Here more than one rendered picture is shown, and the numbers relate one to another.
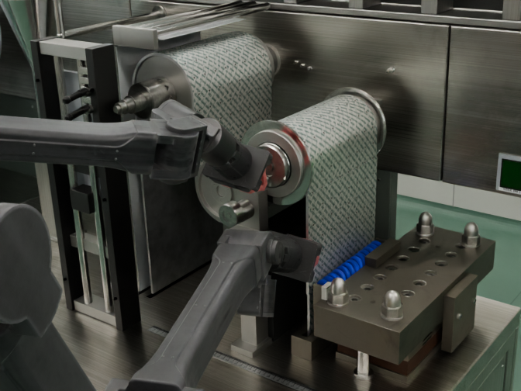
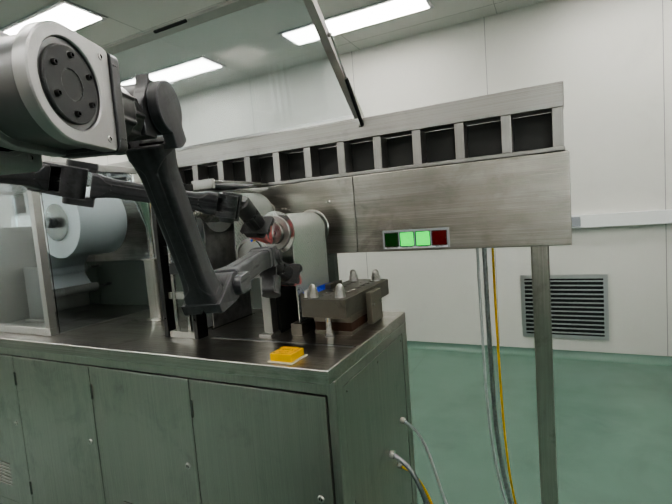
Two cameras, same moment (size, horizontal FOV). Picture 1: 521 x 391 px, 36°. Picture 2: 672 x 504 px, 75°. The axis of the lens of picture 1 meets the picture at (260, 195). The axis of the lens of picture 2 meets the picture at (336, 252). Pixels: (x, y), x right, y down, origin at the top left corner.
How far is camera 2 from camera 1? 0.47 m
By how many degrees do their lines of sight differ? 20
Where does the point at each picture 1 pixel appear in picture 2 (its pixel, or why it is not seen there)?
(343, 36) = (304, 191)
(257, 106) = not seen: hidden behind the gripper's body
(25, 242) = (172, 101)
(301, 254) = (292, 270)
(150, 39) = (210, 183)
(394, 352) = (343, 312)
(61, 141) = not seen: hidden behind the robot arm
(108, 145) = (194, 197)
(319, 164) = (298, 232)
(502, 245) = not seen: hidden behind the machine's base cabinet
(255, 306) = (271, 285)
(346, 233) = (314, 274)
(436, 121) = (351, 222)
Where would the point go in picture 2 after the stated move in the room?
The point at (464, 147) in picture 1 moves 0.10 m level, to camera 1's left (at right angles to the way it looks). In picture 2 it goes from (366, 232) to (341, 234)
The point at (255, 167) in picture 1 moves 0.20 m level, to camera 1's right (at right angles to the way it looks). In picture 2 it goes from (266, 224) to (329, 219)
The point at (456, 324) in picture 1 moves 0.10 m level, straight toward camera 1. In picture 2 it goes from (373, 308) to (373, 315)
